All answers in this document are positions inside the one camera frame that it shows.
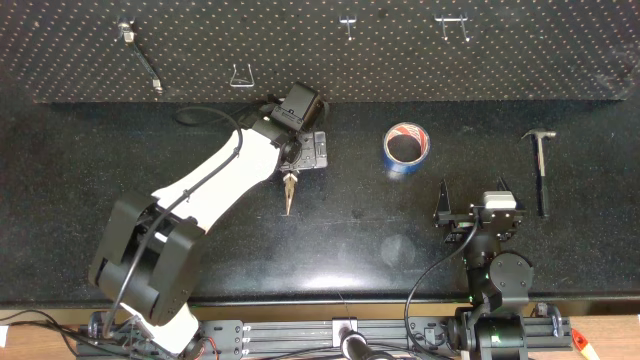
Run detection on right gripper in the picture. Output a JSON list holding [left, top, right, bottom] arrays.
[[433, 175, 526, 245]]

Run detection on hammer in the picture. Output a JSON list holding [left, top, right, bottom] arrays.
[[520, 128, 557, 219]]

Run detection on roll of blue tape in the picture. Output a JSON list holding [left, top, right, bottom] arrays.
[[382, 121, 432, 175]]

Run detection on pliers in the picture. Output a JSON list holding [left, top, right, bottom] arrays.
[[282, 169, 300, 217]]

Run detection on wrench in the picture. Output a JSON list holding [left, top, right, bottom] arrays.
[[118, 27, 165, 95]]

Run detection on black pegboard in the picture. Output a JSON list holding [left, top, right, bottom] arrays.
[[0, 0, 640, 105]]

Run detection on red and yellow object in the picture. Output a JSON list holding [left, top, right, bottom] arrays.
[[571, 328, 601, 360]]

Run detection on mounting rail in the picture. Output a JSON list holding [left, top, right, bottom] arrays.
[[74, 302, 574, 360]]

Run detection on thin black wires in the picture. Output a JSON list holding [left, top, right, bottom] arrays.
[[0, 308, 101, 351]]

